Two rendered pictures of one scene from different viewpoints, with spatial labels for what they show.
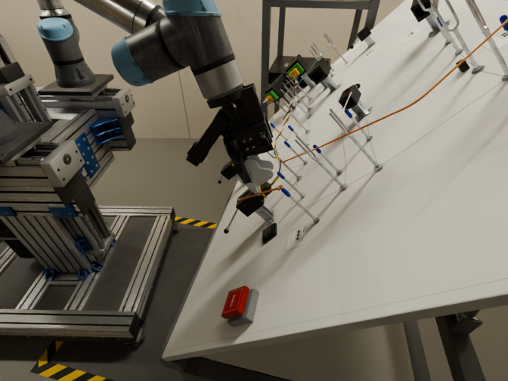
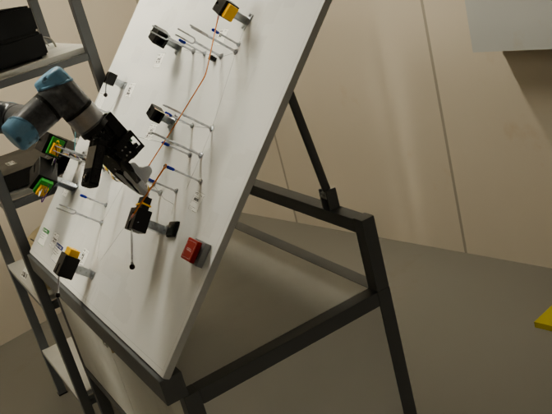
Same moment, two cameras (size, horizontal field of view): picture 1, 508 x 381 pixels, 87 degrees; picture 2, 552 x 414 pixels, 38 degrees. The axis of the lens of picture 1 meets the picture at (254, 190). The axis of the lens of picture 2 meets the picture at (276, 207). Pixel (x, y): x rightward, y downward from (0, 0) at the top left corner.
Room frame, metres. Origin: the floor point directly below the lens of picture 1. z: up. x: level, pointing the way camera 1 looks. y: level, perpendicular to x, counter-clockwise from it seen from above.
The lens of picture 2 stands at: (-1.18, 0.91, 1.75)
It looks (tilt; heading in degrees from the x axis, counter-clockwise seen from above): 20 degrees down; 321
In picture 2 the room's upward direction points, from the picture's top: 15 degrees counter-clockwise
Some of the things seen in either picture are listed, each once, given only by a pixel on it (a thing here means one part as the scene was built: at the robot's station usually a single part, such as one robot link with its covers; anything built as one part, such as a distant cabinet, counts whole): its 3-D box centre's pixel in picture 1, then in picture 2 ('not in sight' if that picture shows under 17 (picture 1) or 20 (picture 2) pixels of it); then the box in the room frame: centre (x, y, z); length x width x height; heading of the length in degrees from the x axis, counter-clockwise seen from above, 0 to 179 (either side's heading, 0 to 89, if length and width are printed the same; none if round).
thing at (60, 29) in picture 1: (60, 38); not in sight; (1.21, 0.78, 1.33); 0.13 x 0.12 x 0.14; 25
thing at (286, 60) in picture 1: (300, 70); (32, 163); (1.60, -0.27, 1.09); 0.35 x 0.33 x 0.07; 167
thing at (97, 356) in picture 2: not in sight; (93, 343); (1.05, -0.01, 0.60); 0.55 x 0.02 x 0.39; 167
